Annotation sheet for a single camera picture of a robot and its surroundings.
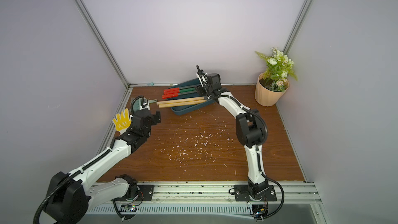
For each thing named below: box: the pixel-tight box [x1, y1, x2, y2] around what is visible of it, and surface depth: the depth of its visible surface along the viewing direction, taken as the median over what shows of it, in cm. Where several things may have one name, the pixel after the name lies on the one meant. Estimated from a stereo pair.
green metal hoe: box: [163, 87, 196, 95], surface depth 111 cm
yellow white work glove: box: [112, 108, 132, 135], surface depth 102 cm
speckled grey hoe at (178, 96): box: [161, 92, 203, 100], surface depth 105 cm
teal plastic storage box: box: [166, 77, 216, 116], surface depth 105 cm
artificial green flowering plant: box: [254, 47, 298, 93], surface depth 95 cm
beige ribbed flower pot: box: [254, 72, 290, 107], surface depth 99 cm
